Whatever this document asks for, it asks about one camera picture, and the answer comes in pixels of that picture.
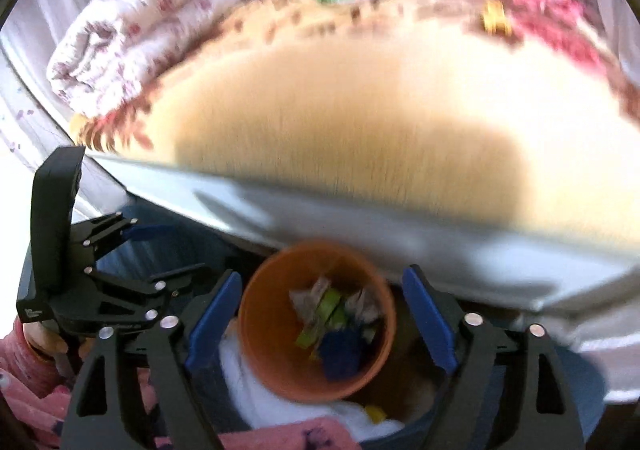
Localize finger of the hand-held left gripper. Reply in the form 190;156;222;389
67;211;173;262
84;262;213;326

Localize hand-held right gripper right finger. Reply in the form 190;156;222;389
401;265;586;450

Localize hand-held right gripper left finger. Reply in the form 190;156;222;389
60;270;244;450

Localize orange flower pot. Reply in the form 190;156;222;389
237;240;398;403

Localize grey paper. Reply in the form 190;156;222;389
344;286;387;343
289;276;332;324

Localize blue and green toy block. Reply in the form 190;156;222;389
316;329;367;379

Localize light green packet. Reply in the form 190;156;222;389
296;289;348;350

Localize person's left hand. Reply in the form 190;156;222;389
22;322;71;363

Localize white table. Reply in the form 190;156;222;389
85;152;640;317

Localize white fluffy cloth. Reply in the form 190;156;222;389
219;324;407;442

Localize pink fleece garment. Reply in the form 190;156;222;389
47;365;362;450

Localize beige leaf patterned tablecloth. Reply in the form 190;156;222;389
70;0;640;256

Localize folded floral quilt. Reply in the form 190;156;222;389
46;0;259;119

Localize small yellow packet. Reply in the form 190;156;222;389
481;0;514;37

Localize red patterned cloth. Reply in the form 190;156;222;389
464;0;612;77

